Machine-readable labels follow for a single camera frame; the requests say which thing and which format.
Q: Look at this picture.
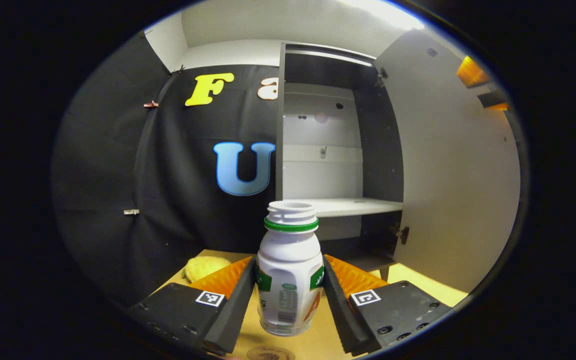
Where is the white cabinet shelf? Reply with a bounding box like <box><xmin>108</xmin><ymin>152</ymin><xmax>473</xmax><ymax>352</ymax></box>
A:
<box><xmin>294</xmin><ymin>197</ymin><xmax>404</xmax><ymax>219</ymax></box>

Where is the long ceiling light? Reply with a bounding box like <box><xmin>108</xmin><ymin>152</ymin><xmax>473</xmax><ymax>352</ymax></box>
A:
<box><xmin>338</xmin><ymin>0</ymin><xmax>425</xmax><ymax>31</ymax></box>

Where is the yellow sponge-like lump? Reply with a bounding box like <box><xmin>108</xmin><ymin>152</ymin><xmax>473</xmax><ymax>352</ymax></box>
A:
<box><xmin>182</xmin><ymin>255</ymin><xmax>233</xmax><ymax>284</ymax></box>

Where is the white plastic bottle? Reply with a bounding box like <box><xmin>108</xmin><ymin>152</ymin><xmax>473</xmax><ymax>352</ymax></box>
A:
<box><xmin>255</xmin><ymin>200</ymin><xmax>326</xmax><ymax>337</ymax></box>

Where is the round brown coaster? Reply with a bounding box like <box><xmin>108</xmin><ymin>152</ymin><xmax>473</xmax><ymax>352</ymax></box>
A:
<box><xmin>246</xmin><ymin>345</ymin><xmax>297</xmax><ymax>360</ymax></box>

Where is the beige cabinet door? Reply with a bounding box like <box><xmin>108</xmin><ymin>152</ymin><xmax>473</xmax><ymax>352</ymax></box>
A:
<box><xmin>373</xmin><ymin>27</ymin><xmax>522</xmax><ymax>294</ymax></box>

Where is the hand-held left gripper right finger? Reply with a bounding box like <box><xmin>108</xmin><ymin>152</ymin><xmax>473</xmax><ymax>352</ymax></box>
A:
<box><xmin>321</xmin><ymin>253</ymin><xmax>453</xmax><ymax>357</ymax></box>

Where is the black backdrop cloth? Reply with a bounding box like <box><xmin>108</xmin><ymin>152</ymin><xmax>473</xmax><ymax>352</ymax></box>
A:
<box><xmin>50</xmin><ymin>30</ymin><xmax>282</xmax><ymax>307</ymax></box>

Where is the dark grey cabinet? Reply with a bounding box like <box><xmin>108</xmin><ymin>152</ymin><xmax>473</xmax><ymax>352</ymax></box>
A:
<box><xmin>275</xmin><ymin>42</ymin><xmax>405</xmax><ymax>274</ymax></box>

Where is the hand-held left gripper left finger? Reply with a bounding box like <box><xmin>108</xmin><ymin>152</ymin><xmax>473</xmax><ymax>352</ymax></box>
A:
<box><xmin>128</xmin><ymin>255</ymin><xmax>258</xmax><ymax>357</ymax></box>

